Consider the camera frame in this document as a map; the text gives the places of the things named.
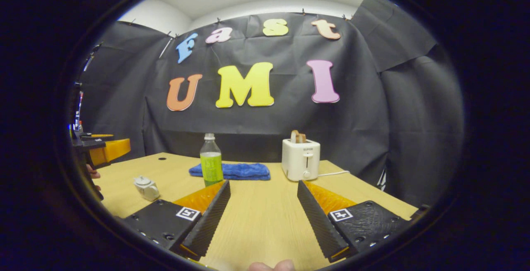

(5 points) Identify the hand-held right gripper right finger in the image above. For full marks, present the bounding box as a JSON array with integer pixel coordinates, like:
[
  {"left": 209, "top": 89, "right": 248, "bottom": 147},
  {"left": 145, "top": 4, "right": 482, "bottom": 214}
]
[{"left": 296, "top": 180, "right": 419, "bottom": 263}]

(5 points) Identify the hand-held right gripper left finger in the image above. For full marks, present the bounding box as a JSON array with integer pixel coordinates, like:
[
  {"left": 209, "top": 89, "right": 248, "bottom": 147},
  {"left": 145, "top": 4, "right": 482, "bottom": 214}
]
[{"left": 122, "top": 180, "right": 231, "bottom": 262}]

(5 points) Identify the clear green-label water bottle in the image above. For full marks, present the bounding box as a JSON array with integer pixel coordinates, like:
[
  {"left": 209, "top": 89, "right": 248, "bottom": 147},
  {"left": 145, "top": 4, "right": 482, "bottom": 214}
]
[{"left": 200, "top": 133, "right": 224, "bottom": 187}]

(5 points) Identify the white floral teacup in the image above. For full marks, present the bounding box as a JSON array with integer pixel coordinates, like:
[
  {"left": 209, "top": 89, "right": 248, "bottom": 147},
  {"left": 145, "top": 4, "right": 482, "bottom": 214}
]
[{"left": 133, "top": 176, "right": 160, "bottom": 202}]

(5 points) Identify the computer monitor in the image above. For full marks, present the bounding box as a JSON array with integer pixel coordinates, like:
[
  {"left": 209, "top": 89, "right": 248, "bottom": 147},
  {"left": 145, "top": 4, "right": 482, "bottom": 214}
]
[{"left": 74, "top": 91, "right": 84, "bottom": 130}]

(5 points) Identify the black backdrop cloth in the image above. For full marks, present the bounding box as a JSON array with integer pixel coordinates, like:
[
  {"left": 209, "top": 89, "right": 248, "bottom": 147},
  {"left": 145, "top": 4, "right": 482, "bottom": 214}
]
[{"left": 68, "top": 0, "right": 465, "bottom": 207}]

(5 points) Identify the blue towel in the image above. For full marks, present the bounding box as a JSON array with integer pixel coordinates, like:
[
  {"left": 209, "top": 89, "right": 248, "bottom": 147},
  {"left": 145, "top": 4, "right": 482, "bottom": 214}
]
[{"left": 189, "top": 163, "right": 271, "bottom": 181}]

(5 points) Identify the white toaster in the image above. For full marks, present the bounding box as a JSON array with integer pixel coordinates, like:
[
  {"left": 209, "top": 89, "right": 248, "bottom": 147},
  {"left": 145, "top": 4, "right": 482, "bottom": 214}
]
[{"left": 282, "top": 138, "right": 321, "bottom": 182}]

